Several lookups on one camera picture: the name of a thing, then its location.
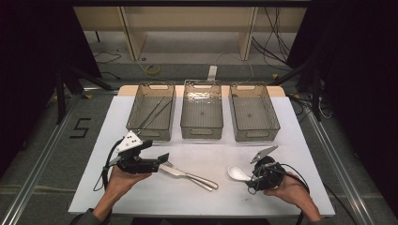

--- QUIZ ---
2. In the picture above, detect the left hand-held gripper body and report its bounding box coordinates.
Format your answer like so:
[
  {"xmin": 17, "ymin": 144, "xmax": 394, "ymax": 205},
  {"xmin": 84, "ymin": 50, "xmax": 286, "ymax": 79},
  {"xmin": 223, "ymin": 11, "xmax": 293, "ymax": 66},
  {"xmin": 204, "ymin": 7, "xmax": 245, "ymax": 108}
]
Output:
[{"xmin": 108, "ymin": 130, "xmax": 161, "ymax": 175}]

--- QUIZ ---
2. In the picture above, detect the steel fork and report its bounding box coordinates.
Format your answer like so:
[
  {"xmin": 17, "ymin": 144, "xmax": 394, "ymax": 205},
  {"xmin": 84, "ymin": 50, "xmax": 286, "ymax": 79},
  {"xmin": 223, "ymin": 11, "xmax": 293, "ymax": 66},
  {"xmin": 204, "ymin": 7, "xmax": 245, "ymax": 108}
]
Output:
[{"xmin": 162, "ymin": 159, "xmax": 220, "ymax": 189}]

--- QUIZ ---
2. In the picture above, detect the dark curtain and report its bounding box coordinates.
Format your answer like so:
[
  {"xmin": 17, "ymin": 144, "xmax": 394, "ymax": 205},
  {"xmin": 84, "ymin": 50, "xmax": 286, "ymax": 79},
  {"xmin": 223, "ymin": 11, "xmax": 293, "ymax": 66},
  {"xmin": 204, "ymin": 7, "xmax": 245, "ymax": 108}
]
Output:
[
  {"xmin": 0, "ymin": 0, "xmax": 102, "ymax": 177},
  {"xmin": 287, "ymin": 0, "xmax": 398, "ymax": 217}
]

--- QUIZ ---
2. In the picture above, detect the transparent grey plastic bin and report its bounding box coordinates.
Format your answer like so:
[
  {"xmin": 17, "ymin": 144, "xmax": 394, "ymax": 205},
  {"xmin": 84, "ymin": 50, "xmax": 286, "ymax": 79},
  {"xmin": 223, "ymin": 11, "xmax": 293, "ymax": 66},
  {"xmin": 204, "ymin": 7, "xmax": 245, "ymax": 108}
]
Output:
[
  {"xmin": 228, "ymin": 82, "xmax": 282, "ymax": 143},
  {"xmin": 126, "ymin": 82, "xmax": 176, "ymax": 143},
  {"xmin": 180, "ymin": 79, "xmax": 224, "ymax": 141}
]

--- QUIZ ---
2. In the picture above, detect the person's right hand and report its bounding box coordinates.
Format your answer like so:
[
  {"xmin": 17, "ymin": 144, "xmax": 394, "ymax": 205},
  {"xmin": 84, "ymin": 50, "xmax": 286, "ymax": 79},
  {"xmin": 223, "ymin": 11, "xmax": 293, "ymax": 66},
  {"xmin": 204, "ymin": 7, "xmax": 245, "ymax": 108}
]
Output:
[{"xmin": 264, "ymin": 180, "xmax": 314, "ymax": 214}]

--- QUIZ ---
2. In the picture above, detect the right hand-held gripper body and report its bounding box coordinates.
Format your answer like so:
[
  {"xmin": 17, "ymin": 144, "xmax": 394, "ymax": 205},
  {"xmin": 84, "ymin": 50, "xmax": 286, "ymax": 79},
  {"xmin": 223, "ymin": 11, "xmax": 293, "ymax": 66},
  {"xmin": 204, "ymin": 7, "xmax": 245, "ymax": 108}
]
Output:
[{"xmin": 249, "ymin": 144, "xmax": 285, "ymax": 190}]

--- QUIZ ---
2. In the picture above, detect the bundle of black hanging cables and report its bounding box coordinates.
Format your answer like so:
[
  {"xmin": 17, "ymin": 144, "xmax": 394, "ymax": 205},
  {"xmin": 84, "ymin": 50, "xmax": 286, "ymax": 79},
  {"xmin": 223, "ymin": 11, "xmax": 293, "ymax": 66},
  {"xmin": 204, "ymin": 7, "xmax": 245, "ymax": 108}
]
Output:
[{"xmin": 252, "ymin": 6, "xmax": 295, "ymax": 65}]

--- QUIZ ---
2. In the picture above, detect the black floor cable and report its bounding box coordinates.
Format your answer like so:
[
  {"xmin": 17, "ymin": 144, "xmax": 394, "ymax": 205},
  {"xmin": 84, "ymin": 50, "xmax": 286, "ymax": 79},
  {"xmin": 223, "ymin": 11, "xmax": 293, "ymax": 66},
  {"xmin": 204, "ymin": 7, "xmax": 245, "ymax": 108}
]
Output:
[{"xmin": 93, "ymin": 51, "xmax": 123, "ymax": 81}]

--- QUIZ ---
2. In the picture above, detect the person's left hand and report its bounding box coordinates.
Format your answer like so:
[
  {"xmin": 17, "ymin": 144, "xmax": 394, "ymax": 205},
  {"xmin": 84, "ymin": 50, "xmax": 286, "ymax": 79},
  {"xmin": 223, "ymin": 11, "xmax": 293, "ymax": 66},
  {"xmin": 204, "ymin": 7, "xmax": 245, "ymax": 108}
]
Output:
[{"xmin": 104, "ymin": 165, "xmax": 153, "ymax": 204}]

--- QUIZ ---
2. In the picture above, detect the yellow coiled cable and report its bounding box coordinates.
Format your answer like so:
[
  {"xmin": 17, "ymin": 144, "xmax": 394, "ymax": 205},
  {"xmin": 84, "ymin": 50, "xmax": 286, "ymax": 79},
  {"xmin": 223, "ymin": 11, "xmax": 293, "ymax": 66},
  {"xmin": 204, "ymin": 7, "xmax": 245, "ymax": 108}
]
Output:
[{"xmin": 145, "ymin": 64, "xmax": 162, "ymax": 76}]

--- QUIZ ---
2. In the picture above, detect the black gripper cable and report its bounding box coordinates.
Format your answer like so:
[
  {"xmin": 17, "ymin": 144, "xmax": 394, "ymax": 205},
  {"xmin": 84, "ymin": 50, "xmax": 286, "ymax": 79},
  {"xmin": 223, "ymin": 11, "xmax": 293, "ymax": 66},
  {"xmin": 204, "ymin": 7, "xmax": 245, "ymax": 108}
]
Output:
[
  {"xmin": 92, "ymin": 140, "xmax": 124, "ymax": 192},
  {"xmin": 278, "ymin": 162, "xmax": 358, "ymax": 225}
]

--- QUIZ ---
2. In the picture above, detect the beige wooden shelf unit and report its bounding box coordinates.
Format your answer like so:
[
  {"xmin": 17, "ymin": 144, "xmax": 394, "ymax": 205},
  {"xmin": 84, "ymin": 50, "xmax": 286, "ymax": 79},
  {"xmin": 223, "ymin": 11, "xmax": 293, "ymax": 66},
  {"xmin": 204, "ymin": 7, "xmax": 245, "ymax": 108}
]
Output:
[{"xmin": 73, "ymin": 6, "xmax": 308, "ymax": 62}]

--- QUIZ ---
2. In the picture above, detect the white ceramic spoon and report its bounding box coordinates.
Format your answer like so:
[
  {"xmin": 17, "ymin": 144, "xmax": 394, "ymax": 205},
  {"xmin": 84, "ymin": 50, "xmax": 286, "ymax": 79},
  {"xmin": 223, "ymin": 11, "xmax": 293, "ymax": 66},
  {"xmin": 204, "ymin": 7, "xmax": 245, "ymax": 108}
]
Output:
[{"xmin": 226, "ymin": 164, "xmax": 253, "ymax": 183}]

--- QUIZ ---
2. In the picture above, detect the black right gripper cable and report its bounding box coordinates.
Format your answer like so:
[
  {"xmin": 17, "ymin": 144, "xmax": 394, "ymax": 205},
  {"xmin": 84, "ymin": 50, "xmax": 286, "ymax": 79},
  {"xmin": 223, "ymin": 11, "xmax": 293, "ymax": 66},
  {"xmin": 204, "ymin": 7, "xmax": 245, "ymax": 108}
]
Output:
[{"xmin": 278, "ymin": 162, "xmax": 358, "ymax": 225}]

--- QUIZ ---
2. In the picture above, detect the steel table knife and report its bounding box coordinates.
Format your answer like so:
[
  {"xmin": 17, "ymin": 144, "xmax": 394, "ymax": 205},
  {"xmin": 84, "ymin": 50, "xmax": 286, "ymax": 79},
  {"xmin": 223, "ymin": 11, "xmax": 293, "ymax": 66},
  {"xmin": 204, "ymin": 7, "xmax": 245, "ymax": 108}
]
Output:
[{"xmin": 159, "ymin": 164, "xmax": 214, "ymax": 192}]

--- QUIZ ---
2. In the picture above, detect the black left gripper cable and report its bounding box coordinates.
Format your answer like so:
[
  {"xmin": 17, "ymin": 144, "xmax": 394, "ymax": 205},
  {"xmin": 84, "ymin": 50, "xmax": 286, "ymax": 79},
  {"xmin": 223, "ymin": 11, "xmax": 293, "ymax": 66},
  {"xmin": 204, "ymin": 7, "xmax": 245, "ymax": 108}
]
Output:
[{"xmin": 92, "ymin": 140, "xmax": 124, "ymax": 192}]

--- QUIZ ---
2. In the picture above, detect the white floor cable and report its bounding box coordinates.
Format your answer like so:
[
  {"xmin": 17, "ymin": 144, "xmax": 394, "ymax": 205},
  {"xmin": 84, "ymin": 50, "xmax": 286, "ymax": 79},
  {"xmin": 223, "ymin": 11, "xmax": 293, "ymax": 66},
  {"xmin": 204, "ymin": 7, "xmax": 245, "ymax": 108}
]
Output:
[{"xmin": 215, "ymin": 51, "xmax": 255, "ymax": 83}]

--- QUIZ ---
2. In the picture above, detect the black metal stand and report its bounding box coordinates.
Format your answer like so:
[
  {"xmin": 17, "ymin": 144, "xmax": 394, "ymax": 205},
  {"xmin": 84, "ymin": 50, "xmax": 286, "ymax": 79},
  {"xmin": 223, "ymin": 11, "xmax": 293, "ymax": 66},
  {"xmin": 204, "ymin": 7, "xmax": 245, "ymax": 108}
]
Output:
[
  {"xmin": 54, "ymin": 62, "xmax": 115, "ymax": 126},
  {"xmin": 271, "ymin": 57, "xmax": 324, "ymax": 124}
]

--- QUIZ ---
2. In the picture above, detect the metal floor rail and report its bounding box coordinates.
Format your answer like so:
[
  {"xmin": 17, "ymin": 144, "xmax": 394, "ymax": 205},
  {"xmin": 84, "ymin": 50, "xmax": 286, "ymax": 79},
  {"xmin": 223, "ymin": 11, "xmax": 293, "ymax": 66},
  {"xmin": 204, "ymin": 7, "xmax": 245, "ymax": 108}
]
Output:
[
  {"xmin": 0, "ymin": 92, "xmax": 87, "ymax": 225},
  {"xmin": 304, "ymin": 109, "xmax": 376, "ymax": 225}
]

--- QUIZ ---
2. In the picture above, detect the steel chopstick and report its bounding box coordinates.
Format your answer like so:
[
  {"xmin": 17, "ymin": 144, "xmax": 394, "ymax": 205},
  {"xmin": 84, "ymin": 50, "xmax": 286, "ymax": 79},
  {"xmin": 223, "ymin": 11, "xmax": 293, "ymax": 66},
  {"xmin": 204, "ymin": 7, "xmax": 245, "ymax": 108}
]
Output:
[
  {"xmin": 142, "ymin": 98, "xmax": 174, "ymax": 131},
  {"xmin": 137, "ymin": 96, "xmax": 167, "ymax": 129}
]

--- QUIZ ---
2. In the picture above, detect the white power strip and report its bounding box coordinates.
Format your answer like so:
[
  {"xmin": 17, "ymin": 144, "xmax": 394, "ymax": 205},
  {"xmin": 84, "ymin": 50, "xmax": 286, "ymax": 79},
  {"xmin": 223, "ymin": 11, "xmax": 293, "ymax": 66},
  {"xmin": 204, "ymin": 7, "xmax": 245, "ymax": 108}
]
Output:
[{"xmin": 207, "ymin": 65, "xmax": 219, "ymax": 82}]

